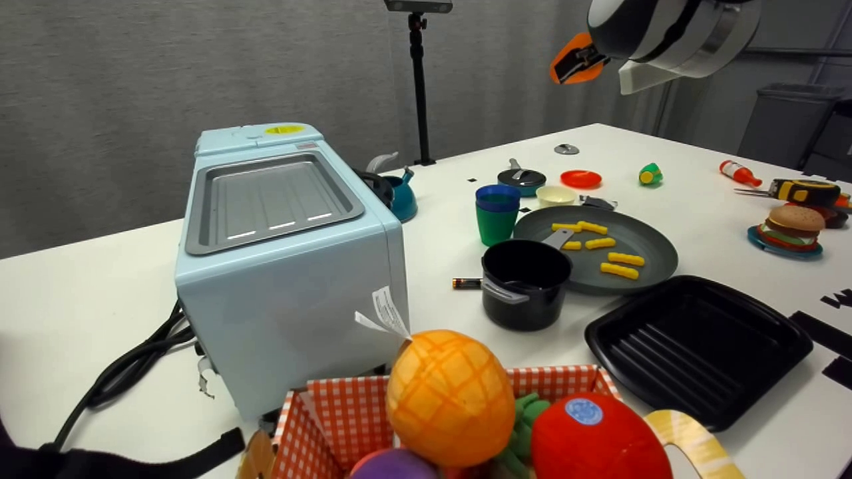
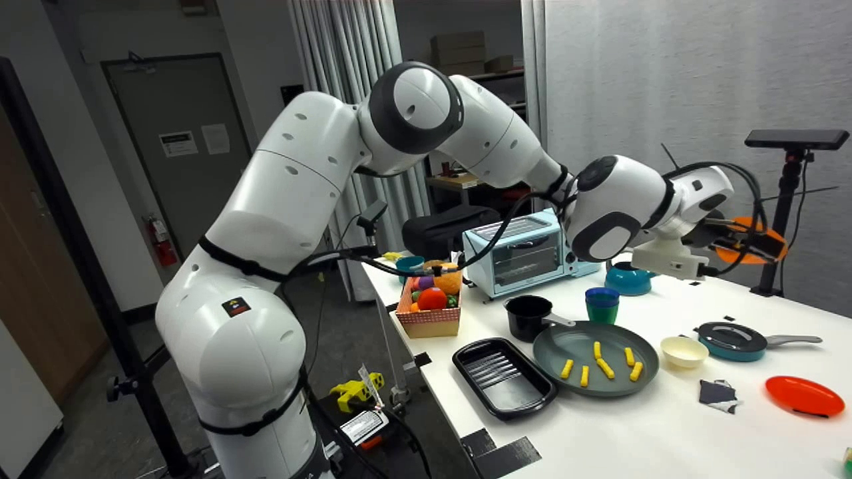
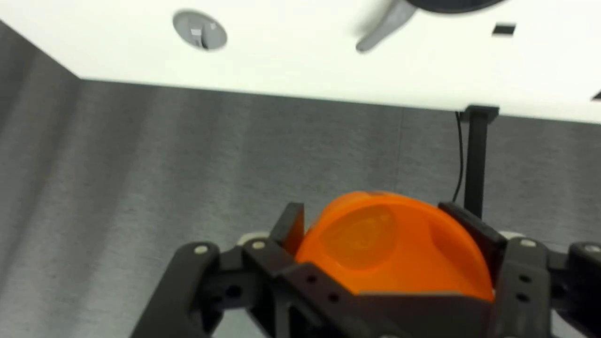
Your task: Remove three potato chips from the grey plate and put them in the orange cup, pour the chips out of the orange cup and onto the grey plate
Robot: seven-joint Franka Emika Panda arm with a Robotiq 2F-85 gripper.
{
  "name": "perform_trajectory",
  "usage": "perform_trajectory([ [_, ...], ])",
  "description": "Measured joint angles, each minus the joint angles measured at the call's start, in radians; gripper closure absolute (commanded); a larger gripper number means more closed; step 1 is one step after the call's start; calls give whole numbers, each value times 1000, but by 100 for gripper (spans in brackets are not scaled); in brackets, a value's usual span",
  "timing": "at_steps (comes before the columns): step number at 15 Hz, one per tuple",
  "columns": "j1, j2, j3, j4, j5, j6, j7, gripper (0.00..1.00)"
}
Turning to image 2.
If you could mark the red fire extinguisher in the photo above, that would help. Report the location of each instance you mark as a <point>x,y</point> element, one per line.
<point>163,249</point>

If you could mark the light pleated curtain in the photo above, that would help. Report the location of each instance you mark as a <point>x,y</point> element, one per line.
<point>328,43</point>

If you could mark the white cabinet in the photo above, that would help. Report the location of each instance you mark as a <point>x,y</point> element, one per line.
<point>22,416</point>

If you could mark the grey door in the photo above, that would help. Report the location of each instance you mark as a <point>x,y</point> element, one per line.
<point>141,202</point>

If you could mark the grey curtain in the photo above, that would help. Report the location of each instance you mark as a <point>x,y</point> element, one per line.
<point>665,80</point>

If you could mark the black bar camera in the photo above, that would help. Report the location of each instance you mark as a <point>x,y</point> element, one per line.
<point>796,138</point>

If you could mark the orange plush fruit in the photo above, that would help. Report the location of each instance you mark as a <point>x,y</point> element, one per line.
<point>451,282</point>

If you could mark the black camera stand pole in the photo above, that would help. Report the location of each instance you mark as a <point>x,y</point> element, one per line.
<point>780,214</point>

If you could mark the white paper notice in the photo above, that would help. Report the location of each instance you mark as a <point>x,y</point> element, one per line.
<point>215,138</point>

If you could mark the black tape strip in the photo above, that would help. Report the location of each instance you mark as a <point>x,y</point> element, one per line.
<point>507,458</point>
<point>471,439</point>

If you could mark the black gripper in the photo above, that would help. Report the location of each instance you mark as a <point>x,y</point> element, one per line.
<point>709,235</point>

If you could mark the white labelled control box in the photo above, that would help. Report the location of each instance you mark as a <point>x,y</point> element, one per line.
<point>359,428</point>

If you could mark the red checkered basket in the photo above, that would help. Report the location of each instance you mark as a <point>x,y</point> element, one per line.
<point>428,319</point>

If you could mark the blue plastic cup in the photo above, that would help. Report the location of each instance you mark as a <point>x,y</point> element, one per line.
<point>601,295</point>

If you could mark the green plastic cup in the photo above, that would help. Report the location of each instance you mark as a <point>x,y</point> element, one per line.
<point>601,315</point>

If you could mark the black slanted frame pole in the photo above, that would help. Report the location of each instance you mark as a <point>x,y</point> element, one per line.
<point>61,202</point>

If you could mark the shelf with cardboard boxes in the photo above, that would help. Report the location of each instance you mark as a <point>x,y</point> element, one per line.
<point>462,43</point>

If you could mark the orange plastic cup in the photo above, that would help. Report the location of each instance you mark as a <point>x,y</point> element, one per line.
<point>761,251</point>

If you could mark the white door sign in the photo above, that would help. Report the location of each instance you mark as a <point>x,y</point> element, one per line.
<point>178,141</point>

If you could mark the small teal bowl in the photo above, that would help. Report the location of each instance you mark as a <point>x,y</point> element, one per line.
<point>408,262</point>

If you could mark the purple plush fruit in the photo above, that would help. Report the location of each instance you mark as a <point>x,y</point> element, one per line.
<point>423,282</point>

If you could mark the yellow toy figure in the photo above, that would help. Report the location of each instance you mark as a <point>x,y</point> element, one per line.
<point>354,391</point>

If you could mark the yellow potato chip stick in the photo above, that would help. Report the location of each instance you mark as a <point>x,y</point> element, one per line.
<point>583,376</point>
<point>604,367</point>
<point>564,367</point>
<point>597,350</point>
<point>628,355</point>
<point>637,371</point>

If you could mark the red plastic plate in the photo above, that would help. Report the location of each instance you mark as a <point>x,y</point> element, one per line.
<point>802,394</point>

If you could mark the teal toy kettle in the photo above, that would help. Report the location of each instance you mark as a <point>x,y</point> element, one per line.
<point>628,281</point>

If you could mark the red plush apple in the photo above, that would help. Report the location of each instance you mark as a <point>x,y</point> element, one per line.
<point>432,298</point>

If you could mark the cream plastic bowl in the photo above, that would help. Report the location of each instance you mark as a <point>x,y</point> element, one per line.
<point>681,353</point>

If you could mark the brown wooden door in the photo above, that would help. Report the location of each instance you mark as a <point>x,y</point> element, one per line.
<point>34,293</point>

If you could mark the grey plate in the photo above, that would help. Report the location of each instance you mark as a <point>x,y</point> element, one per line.
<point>553,346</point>

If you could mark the black ridged grill tray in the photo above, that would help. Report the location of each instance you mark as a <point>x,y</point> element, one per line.
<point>500,376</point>

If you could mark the light blue toaster oven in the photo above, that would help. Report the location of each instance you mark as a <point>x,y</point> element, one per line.
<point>523,255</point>

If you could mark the small black block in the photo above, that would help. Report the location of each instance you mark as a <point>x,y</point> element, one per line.
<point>422,359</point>

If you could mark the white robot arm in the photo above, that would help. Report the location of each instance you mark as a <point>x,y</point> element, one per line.
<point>292,168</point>

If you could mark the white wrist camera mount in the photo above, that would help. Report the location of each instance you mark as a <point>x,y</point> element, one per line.
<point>668,255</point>

